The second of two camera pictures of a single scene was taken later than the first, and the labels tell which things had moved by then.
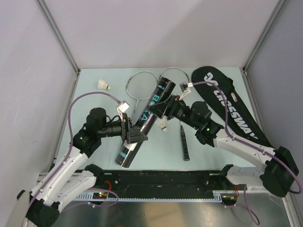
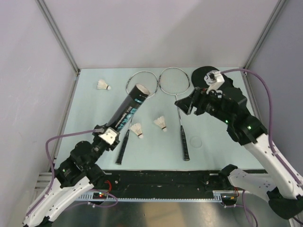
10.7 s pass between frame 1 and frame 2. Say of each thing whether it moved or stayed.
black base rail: stayed
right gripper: moved
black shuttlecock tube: moved
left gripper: moved
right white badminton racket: stayed
